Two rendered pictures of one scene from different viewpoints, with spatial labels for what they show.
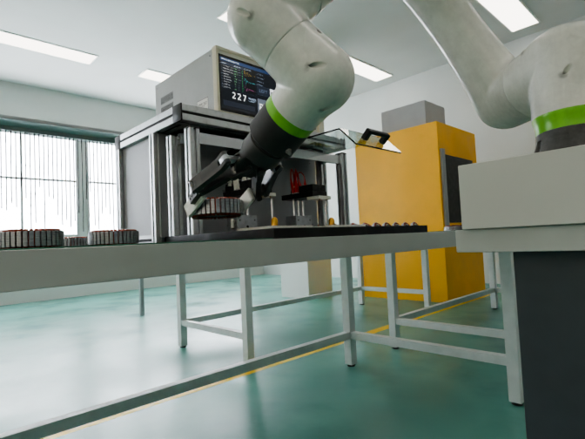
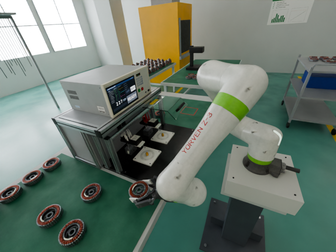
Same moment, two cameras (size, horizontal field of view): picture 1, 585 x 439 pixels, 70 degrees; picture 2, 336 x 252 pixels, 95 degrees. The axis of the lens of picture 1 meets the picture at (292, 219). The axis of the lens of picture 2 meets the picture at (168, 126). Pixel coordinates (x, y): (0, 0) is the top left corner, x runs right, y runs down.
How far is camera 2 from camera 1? 0.89 m
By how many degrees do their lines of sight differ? 40
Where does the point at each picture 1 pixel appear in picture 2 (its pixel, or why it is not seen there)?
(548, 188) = (252, 195)
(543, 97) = (255, 154)
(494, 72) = (238, 127)
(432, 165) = (175, 27)
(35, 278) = not seen: outside the picture
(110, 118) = not seen: outside the picture
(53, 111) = not seen: outside the picture
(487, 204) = (233, 191)
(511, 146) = (205, 8)
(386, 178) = (154, 31)
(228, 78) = (113, 97)
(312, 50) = (196, 201)
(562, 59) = (266, 148)
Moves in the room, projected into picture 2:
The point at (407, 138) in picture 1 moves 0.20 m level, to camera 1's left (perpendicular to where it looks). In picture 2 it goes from (164, 9) to (156, 10)
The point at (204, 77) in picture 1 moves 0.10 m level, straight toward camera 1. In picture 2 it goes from (98, 96) to (101, 102)
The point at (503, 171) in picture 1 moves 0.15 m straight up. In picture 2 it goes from (241, 187) to (247, 167)
